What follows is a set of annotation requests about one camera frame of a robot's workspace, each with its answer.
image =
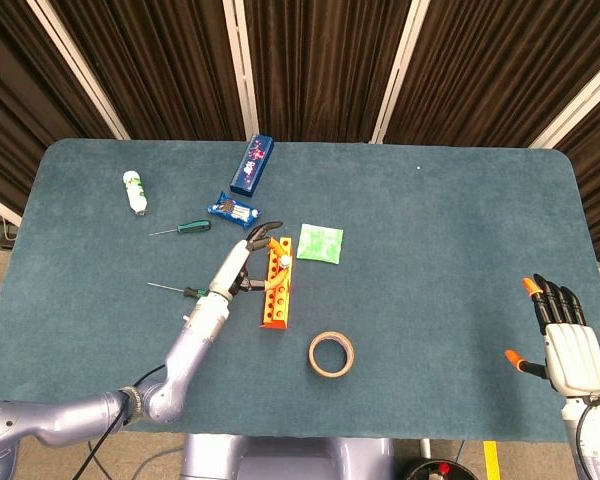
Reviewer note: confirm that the green sachet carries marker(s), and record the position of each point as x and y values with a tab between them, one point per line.
320	243

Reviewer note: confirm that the blue felt table cover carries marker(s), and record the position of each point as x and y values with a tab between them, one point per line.
430	250

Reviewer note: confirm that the orange yellow tool rack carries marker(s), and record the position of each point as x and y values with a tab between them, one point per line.
277	305

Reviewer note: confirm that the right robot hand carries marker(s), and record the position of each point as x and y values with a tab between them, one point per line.
575	355

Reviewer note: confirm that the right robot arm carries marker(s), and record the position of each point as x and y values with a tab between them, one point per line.
595	440

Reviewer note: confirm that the yellowish adhesive tape roll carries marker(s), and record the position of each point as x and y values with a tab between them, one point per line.
330	373

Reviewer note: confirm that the white bottle with green label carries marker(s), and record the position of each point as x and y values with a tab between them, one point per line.
134	192

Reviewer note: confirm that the grey robot torso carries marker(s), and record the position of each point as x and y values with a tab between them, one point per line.
280	460

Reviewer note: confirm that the blue cookie packet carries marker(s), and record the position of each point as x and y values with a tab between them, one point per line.
232	210

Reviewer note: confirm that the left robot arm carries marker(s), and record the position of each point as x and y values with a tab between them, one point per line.
190	340

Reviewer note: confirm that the dark blue carton box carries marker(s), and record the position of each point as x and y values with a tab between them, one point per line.
250	165

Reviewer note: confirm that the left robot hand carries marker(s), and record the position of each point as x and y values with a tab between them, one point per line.
230	267

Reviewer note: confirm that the black base with red knob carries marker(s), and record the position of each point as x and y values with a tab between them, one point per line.
430	472

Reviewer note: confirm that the white frame post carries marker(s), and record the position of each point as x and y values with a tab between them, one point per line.
240	65
0	207
80	65
580	95
397	75

